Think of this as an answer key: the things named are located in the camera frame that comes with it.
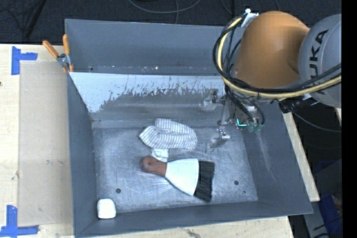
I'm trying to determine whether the white rounded block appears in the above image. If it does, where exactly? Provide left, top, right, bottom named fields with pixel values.
left=97, top=198, right=117, bottom=220

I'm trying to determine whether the white striped cloth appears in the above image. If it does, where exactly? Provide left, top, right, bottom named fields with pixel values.
left=138, top=118, right=199, bottom=163

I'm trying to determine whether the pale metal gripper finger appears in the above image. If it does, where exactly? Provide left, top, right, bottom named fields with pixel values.
left=205, top=125, right=231, bottom=153
left=199, top=88, right=225, bottom=113

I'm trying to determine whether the grey metal bin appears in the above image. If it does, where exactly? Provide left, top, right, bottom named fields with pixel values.
left=64, top=18, right=314, bottom=238

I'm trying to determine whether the pale flat board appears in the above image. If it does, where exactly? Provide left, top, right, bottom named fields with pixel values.
left=17, top=60, right=74, bottom=228

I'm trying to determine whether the brown-handled white brush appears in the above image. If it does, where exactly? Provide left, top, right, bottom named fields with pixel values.
left=141, top=155, right=216, bottom=202

